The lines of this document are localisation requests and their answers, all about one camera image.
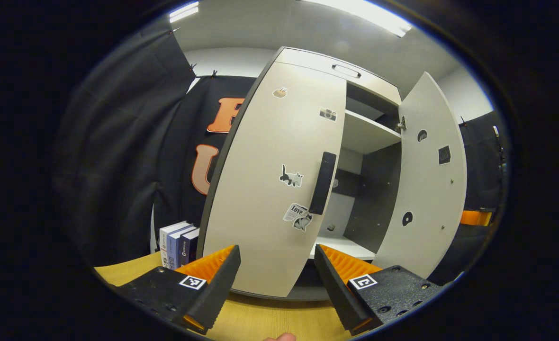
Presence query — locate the dark navy book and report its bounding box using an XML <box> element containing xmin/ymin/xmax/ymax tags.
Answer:
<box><xmin>180</xmin><ymin>228</ymin><xmax>200</xmax><ymax>266</ymax></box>

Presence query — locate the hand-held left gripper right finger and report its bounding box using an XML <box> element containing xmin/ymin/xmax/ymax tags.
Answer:
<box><xmin>314</xmin><ymin>244</ymin><xmax>443</xmax><ymax>336</ymax></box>

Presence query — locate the blue book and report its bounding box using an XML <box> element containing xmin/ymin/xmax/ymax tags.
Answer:
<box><xmin>167</xmin><ymin>225</ymin><xmax>196</xmax><ymax>269</ymax></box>

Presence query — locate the black door handle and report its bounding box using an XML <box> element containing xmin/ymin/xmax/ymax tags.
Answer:
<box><xmin>309</xmin><ymin>152</ymin><xmax>337</xmax><ymax>215</ymax></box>

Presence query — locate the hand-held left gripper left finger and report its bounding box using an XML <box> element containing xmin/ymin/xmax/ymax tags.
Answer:
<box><xmin>114</xmin><ymin>245</ymin><xmax>241</xmax><ymax>335</ymax></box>

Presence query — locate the beige double-door shoe cabinet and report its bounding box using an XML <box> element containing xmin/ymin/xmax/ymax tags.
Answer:
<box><xmin>197</xmin><ymin>46</ymin><xmax>403</xmax><ymax>301</ymax></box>

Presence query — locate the beige cabinet drawer front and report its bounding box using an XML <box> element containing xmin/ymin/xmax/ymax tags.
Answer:
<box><xmin>275</xmin><ymin>47</ymin><xmax>402</xmax><ymax>106</ymax></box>

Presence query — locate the narrow ceiling light panel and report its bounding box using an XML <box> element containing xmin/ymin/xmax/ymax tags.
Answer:
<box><xmin>169</xmin><ymin>1</ymin><xmax>199</xmax><ymax>23</ymax></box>

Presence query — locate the cabinet door with headphones sticker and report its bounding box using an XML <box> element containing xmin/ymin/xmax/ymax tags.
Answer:
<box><xmin>372</xmin><ymin>72</ymin><xmax>467</xmax><ymax>280</ymax></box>

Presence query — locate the white book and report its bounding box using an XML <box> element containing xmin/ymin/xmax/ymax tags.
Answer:
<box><xmin>159</xmin><ymin>221</ymin><xmax>192</xmax><ymax>269</ymax></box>

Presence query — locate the wide ceiling light panel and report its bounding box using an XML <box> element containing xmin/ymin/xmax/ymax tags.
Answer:
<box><xmin>303</xmin><ymin>0</ymin><xmax>413</xmax><ymax>37</ymax></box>

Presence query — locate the cabinet door with camera sticker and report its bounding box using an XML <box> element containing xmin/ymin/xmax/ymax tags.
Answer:
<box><xmin>203</xmin><ymin>62</ymin><xmax>347</xmax><ymax>299</ymax></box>

